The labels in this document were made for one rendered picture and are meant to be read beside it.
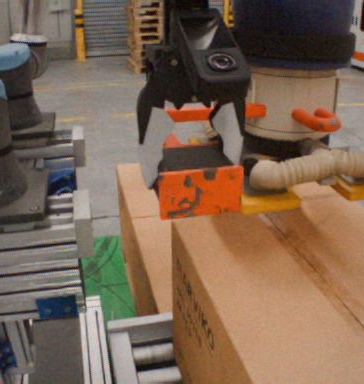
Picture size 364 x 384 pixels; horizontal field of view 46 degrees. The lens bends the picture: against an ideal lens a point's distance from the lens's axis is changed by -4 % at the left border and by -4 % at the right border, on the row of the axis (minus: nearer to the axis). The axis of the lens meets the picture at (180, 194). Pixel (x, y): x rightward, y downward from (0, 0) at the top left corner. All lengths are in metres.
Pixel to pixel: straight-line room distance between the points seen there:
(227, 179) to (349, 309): 0.36
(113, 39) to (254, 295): 9.93
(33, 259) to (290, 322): 0.51
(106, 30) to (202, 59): 10.11
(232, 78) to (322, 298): 0.47
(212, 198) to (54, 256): 0.51
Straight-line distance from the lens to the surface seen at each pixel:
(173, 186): 0.43
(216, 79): 0.35
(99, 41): 10.48
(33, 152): 1.33
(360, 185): 0.79
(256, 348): 0.64
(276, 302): 0.72
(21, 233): 0.88
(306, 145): 0.75
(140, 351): 1.19
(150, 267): 1.49
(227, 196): 0.45
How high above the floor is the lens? 1.40
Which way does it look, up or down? 26 degrees down
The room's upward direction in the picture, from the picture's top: straight up
